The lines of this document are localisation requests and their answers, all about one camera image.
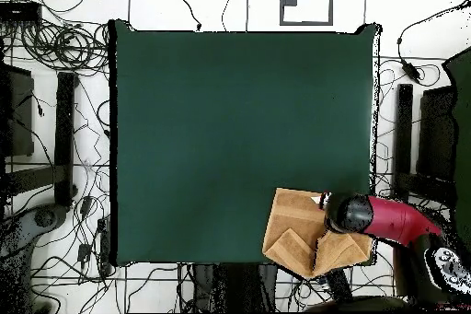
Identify black equipment box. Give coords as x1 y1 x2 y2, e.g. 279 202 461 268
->
0 63 35 158
418 84 459 182

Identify dark green table cloth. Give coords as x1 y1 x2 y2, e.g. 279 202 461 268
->
109 18 382 267

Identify dark wheeled stand base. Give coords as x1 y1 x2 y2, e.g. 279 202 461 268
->
0 204 69 267

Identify grey rectangular frame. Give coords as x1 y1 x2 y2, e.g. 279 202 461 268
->
279 0 335 27

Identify black power adapter with cable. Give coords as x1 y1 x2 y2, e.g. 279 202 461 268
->
396 0 471 85

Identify tan terry towel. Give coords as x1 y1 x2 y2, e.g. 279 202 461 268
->
261 187 377 281

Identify coiled black cables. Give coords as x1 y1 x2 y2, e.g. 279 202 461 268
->
19 20 110 72

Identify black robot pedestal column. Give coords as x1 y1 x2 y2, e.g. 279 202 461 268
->
190 262 278 313

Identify green cloth beside table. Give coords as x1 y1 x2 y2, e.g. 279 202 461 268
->
442 46 471 252

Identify flat black switch box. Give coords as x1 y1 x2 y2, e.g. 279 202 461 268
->
0 0 43 25

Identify black power strip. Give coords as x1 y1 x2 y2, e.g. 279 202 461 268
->
325 268 355 303

